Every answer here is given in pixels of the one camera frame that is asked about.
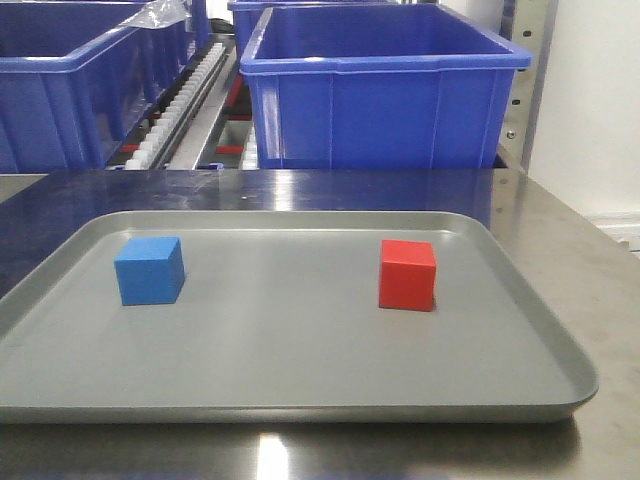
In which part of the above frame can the red foam cube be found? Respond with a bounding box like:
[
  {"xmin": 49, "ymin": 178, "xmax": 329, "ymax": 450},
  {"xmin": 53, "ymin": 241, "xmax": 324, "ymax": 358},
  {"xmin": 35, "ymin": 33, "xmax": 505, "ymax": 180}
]
[{"xmin": 378, "ymin": 239, "xmax": 437, "ymax": 312}]

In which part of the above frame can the blue foam cube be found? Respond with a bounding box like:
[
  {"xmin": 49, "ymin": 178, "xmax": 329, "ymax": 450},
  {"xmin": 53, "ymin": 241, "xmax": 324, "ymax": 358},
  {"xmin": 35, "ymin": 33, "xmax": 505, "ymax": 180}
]
[{"xmin": 114, "ymin": 236, "xmax": 185, "ymax": 306}]

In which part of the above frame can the blue plastic bin right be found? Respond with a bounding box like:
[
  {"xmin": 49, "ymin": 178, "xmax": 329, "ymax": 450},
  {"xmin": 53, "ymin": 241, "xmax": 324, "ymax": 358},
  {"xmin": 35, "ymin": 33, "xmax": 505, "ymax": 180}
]
[{"xmin": 240, "ymin": 3, "xmax": 532, "ymax": 169}]

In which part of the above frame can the blue plastic bin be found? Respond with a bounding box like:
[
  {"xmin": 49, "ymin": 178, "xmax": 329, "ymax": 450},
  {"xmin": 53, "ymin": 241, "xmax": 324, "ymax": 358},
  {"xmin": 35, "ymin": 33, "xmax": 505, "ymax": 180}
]
[
  {"xmin": 240, "ymin": 3, "xmax": 532, "ymax": 169},
  {"xmin": 1, "ymin": 1, "xmax": 196, "ymax": 174}
]

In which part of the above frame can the grey metal tray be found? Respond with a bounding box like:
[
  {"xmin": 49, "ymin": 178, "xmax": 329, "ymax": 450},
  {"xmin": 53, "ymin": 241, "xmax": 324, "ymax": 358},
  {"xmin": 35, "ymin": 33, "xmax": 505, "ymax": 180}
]
[{"xmin": 1, "ymin": 211, "xmax": 598, "ymax": 423}]

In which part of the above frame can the blue bin rear right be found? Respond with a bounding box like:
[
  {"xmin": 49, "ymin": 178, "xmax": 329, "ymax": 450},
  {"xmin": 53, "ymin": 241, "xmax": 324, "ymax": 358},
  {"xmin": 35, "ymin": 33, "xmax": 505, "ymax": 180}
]
[{"xmin": 227, "ymin": 0, "xmax": 372, "ymax": 59}]

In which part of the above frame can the clear plastic bag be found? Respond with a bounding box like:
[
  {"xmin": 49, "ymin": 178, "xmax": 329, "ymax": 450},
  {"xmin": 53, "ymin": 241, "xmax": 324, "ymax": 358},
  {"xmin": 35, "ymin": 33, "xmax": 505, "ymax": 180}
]
[{"xmin": 120, "ymin": 0, "xmax": 192, "ymax": 30}]

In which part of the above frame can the blue plastic bin left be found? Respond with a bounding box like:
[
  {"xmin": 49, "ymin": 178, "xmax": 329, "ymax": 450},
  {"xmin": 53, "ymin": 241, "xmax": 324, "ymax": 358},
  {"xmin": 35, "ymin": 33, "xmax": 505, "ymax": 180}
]
[{"xmin": 1, "ymin": 1, "xmax": 196, "ymax": 174}]

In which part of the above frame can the white roller conveyor rail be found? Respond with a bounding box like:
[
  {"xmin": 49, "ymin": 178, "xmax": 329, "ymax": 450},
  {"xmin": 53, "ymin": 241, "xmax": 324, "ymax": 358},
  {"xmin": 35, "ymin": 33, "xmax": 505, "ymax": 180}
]
[{"xmin": 123, "ymin": 43, "xmax": 226, "ymax": 171}]

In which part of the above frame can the steel shelf upright post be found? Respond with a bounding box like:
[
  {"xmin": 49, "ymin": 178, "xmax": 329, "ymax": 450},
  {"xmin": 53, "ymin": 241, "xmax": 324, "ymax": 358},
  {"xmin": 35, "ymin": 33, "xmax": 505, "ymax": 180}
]
[{"xmin": 499, "ymin": 0, "xmax": 560, "ymax": 174}]

